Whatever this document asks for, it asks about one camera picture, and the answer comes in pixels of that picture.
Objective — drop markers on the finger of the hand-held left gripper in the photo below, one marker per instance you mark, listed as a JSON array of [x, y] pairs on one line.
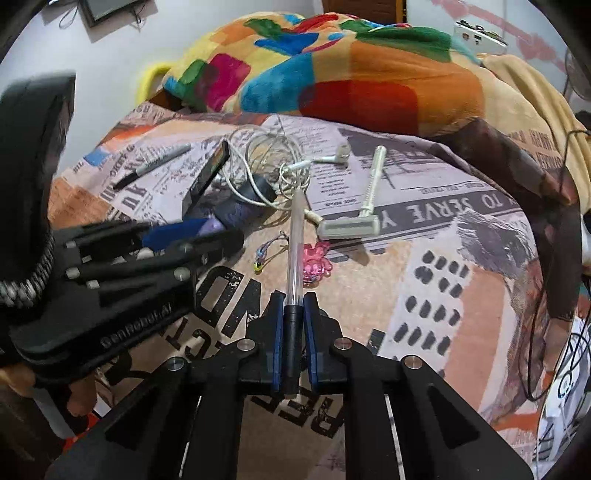
[[203, 247], [175, 233]]

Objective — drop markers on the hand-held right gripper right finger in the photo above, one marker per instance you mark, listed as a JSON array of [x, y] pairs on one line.
[[310, 332]]

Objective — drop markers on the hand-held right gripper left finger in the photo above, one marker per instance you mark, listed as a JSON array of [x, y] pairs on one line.
[[277, 332]]

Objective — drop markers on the dark purple cylindrical bottle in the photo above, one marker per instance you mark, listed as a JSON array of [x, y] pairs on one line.
[[240, 212]]

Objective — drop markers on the black and grey marker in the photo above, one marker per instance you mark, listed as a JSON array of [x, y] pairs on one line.
[[152, 166]]

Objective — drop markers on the clear pen with black grip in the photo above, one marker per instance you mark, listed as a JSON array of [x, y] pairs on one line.
[[295, 240]]

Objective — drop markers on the person's left hand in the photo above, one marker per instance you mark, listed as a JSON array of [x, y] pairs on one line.
[[81, 399]]

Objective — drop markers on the black rectangular box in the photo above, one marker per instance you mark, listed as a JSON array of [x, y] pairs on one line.
[[205, 180]]

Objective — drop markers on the pink plastic charm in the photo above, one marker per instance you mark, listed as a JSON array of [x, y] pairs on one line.
[[316, 261]]

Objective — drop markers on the white disposable razor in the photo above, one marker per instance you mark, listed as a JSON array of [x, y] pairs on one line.
[[348, 227]]

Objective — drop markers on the colourful patchwork fleece blanket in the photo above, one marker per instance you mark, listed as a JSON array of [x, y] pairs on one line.
[[369, 69]]

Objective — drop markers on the white printed bag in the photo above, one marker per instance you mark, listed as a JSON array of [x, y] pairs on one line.
[[568, 383]]

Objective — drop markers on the dark brown cloth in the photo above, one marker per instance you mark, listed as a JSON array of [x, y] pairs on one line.
[[508, 152]]

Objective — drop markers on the brown wooden door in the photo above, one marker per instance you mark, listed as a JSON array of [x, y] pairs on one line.
[[369, 7]]

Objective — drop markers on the beige blanket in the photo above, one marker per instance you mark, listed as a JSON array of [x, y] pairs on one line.
[[531, 101]]

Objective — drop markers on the standing fan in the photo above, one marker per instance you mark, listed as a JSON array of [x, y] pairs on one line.
[[579, 74]]

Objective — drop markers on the wooden bed frame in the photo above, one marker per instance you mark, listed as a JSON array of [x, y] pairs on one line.
[[162, 99]]

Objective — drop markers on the dark framed wall screen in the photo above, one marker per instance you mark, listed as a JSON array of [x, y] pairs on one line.
[[111, 9]]

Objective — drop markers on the white wall socket panel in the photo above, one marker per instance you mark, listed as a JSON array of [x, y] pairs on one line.
[[478, 34]]

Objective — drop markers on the pink heart wall stickers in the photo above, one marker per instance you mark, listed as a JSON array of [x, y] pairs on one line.
[[531, 48]]

